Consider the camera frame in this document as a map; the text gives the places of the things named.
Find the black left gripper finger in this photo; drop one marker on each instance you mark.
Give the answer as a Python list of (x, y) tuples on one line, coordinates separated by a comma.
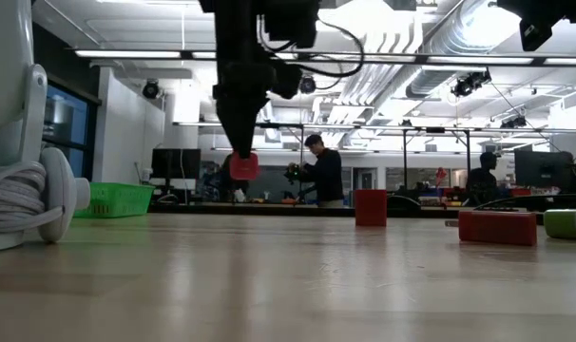
[(255, 123), (233, 123)]

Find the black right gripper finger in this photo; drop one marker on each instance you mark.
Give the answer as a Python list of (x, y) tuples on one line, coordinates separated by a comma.
[(535, 35)]

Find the red cube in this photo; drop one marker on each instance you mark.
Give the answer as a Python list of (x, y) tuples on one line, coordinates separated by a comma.
[(370, 208)]

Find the green cylinder with white end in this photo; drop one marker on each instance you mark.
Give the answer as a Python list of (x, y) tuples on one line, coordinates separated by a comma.
[(566, 224)]

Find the red rectangular block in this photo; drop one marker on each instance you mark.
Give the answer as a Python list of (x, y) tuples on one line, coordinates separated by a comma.
[(497, 228)]

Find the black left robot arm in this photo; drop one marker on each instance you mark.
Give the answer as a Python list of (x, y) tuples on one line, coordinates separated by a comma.
[(240, 33)]

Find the black computer monitor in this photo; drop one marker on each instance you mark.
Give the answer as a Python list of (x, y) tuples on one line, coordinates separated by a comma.
[(542, 168), (176, 164)]

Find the small black hanging spotlight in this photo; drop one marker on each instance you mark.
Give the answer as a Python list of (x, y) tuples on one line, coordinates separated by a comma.
[(513, 122)]

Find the long ceiling light bar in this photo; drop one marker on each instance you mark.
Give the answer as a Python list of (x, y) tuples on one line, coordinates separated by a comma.
[(136, 54)]

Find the green plastic basket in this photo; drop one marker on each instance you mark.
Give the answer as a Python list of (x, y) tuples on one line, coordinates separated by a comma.
[(107, 202)]

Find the dark framed window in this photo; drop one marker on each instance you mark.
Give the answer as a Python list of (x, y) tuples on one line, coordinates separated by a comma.
[(69, 123)]

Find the white round desk fan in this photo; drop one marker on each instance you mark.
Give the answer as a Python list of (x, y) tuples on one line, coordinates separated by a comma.
[(7, 71)]

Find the black metal rack frame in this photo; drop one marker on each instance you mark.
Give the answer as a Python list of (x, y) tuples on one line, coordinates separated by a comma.
[(405, 161), (283, 125)]

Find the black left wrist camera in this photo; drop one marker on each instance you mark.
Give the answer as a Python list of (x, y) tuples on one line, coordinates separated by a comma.
[(290, 21)]

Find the black hanging camera cluster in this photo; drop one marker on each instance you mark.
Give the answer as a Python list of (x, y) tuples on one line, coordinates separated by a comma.
[(471, 83)]

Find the black aluminium table frame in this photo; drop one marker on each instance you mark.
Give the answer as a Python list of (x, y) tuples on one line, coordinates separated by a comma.
[(293, 210)]

